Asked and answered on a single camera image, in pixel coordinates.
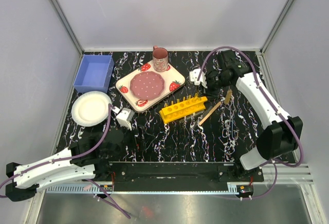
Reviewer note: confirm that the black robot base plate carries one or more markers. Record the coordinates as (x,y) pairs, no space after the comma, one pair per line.
(178,173)

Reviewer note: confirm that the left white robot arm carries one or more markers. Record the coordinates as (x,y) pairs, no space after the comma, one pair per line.
(82,160)

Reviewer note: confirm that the test tube brush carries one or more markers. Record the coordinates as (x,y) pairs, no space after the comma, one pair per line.
(227,100)

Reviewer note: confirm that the pink polka dot plate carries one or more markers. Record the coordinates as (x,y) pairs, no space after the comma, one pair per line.
(147,85)

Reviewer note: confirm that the white strawberry serving tray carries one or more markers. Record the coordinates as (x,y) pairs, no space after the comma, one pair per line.
(173,81)

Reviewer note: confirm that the white paper plate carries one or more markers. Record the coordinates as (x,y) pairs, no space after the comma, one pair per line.
(91,108)

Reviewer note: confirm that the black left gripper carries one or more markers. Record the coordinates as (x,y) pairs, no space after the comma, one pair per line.
(132,133)

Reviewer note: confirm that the white slotted cable duct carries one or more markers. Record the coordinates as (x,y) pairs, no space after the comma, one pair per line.
(146,189)

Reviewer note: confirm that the blue plastic bin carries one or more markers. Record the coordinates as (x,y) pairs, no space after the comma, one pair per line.
(94,73)

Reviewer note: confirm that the pink patterned mug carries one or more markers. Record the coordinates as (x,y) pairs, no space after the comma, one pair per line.
(160,59)

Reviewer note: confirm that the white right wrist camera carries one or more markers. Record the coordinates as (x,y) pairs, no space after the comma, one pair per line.
(197,77)

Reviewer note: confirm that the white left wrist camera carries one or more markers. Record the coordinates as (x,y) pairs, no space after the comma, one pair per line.
(124,118)

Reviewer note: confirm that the yellow plastic test tube rack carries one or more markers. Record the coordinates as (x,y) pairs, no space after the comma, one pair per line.
(177,110)

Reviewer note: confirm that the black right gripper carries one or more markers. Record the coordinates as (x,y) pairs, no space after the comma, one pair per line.
(212,95)

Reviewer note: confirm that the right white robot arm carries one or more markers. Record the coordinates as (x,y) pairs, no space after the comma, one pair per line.
(281,132)

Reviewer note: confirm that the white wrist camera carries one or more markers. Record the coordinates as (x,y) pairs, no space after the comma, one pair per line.
(124,118)
(197,77)

